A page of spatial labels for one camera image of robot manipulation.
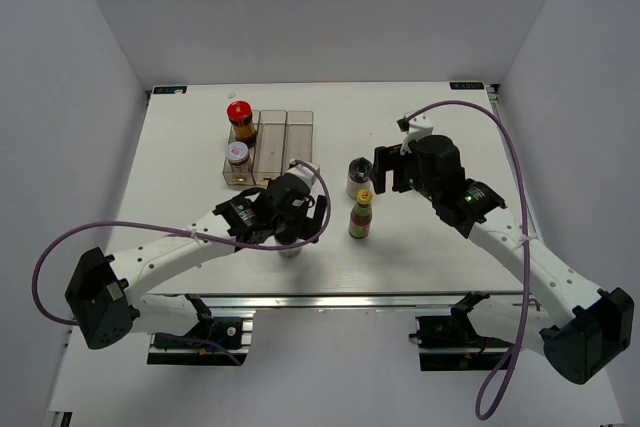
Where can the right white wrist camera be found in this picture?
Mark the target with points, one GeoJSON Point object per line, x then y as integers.
{"type": "Point", "coordinates": [414, 129]}

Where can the black lid pepper jar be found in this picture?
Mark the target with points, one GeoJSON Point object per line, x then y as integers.
{"type": "Point", "coordinates": [290, 247]}

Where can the aluminium table right rail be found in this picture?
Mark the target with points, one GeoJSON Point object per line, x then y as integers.
{"type": "Point", "coordinates": [514, 159]}

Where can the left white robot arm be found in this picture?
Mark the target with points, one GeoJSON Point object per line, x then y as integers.
{"type": "Point", "coordinates": [112, 295]}

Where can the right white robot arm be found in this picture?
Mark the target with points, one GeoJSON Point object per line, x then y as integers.
{"type": "Point", "coordinates": [587, 326]}

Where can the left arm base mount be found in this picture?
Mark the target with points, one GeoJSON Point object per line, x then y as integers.
{"type": "Point", "coordinates": [219, 338]}

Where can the right clear acrylic tray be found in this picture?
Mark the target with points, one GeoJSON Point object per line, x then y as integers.
{"type": "Point", "coordinates": [298, 140]}

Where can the aluminium table rail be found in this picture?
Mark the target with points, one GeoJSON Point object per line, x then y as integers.
{"type": "Point", "coordinates": [514, 159]}
{"type": "Point", "coordinates": [420, 301]}

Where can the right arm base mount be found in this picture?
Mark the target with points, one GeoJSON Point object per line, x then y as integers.
{"type": "Point", "coordinates": [449, 343]}

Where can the middle clear acrylic tray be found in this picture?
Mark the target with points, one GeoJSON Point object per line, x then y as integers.
{"type": "Point", "coordinates": [269, 146]}

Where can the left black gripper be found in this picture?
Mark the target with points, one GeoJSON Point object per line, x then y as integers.
{"type": "Point", "coordinates": [305, 228]}

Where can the black grinder top jar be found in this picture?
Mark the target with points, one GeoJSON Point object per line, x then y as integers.
{"type": "Point", "coordinates": [358, 176]}

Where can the clear acrylic tray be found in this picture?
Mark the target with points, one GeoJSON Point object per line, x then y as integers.
{"type": "Point", "coordinates": [241, 180]}
{"type": "Point", "coordinates": [269, 146]}
{"type": "Point", "coordinates": [298, 140]}

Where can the red cap sauce bottle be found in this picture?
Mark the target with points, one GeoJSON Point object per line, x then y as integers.
{"type": "Point", "coordinates": [240, 116]}

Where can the white lid spice jar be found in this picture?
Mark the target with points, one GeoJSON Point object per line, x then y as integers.
{"type": "Point", "coordinates": [238, 157]}

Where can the green label chili sauce bottle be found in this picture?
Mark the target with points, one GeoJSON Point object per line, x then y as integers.
{"type": "Point", "coordinates": [361, 215]}

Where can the aluminium table front rail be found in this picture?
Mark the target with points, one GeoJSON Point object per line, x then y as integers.
{"type": "Point", "coordinates": [420, 301]}

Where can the left clear acrylic tray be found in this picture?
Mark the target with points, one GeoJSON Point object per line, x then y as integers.
{"type": "Point", "coordinates": [241, 180]}

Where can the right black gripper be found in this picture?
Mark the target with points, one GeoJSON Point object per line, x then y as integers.
{"type": "Point", "coordinates": [387, 159]}

